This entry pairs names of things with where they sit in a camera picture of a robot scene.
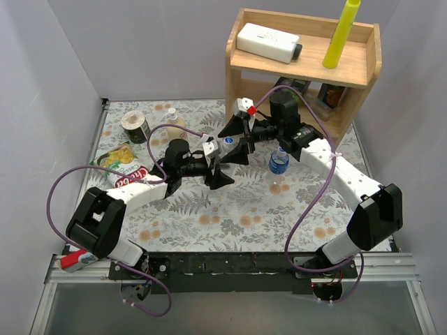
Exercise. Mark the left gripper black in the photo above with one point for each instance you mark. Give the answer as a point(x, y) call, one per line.
point(212, 168)

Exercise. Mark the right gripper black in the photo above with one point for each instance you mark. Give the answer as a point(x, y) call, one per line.
point(248, 135)

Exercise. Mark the blue bottle cap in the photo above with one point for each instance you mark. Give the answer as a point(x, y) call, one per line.
point(282, 150)
point(228, 140)

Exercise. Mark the clear plastic bottle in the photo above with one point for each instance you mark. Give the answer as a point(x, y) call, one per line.
point(227, 168)

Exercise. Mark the blue label water bottle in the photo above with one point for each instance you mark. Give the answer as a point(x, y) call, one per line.
point(277, 166)

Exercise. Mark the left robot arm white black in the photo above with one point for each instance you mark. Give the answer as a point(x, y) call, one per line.
point(97, 222)

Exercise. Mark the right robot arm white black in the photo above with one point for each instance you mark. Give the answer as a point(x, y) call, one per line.
point(377, 209)

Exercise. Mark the beige pump soap bottle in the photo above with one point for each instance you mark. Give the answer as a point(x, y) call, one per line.
point(177, 128)

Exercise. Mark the clear bottle on shelf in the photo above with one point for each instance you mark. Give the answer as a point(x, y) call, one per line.
point(323, 112)

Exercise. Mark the floral patterned table mat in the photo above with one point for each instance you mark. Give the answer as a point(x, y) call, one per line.
point(249, 215)

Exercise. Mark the green black small box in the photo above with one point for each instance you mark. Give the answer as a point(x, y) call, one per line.
point(298, 84)

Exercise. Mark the green Chuba cassava chips bag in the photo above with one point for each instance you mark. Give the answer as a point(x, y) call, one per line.
point(121, 159)

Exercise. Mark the white rectangular plastic jug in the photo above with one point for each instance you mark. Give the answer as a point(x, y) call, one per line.
point(269, 43)

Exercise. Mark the black orange small box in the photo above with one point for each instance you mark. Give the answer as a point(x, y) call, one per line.
point(331, 95)

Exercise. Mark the wooden two-tier shelf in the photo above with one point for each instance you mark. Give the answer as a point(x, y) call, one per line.
point(357, 71)

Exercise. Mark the yellow plastic tube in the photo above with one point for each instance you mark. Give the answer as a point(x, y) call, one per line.
point(341, 34)

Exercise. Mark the red white small carton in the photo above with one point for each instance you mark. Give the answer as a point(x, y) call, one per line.
point(76, 260)

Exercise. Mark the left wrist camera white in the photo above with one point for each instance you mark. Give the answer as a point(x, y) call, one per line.
point(211, 147)

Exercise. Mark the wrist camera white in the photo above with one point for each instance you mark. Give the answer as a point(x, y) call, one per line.
point(211, 147)
point(244, 109)

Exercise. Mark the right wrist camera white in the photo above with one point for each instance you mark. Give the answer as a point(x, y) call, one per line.
point(244, 109)

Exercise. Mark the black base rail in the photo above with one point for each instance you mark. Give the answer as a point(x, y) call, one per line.
point(187, 272)

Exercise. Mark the aluminium frame rail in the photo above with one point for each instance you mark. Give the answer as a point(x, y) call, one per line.
point(379, 267)

